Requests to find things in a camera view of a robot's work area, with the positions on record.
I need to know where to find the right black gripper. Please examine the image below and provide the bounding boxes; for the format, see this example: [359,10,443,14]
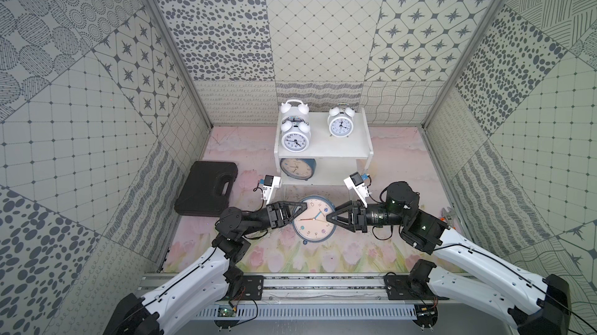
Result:
[326,199,407,232]

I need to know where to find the blue round alarm clock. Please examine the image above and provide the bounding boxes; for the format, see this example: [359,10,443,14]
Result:
[280,158,317,180]
[292,195,337,245]

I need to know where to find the white twin-bell alarm clock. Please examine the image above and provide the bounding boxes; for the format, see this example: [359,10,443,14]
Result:
[281,117,311,152]
[327,103,356,138]
[279,99,310,121]

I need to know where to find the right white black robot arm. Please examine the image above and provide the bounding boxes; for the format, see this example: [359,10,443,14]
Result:
[326,181,572,334]

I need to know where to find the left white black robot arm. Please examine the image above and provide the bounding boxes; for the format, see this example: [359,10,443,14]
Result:
[104,201,308,334]

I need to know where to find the white two-tier shelf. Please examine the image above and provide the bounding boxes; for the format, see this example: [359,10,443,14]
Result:
[274,110,374,186]

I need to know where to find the black plastic tool case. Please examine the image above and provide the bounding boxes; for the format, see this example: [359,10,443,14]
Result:
[174,161,238,218]

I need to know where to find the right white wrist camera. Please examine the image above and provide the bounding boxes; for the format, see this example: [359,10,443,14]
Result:
[344,172,370,207]

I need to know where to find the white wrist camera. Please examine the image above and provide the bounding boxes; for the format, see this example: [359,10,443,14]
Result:
[253,175,281,205]
[344,172,370,207]

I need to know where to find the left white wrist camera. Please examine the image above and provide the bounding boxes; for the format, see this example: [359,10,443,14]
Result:
[253,175,281,205]

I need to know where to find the aluminium mounting rail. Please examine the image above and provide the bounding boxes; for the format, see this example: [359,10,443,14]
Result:
[139,273,514,306]

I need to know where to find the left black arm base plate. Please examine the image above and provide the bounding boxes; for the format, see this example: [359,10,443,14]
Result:
[225,275,264,301]

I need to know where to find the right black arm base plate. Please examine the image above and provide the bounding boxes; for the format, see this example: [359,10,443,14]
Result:
[383,274,447,302]

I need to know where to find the white perforated cable duct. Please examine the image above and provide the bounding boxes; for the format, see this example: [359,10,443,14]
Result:
[191,304,417,321]

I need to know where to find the orange handled pliers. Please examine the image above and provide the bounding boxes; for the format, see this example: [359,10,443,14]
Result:
[440,207,458,227]

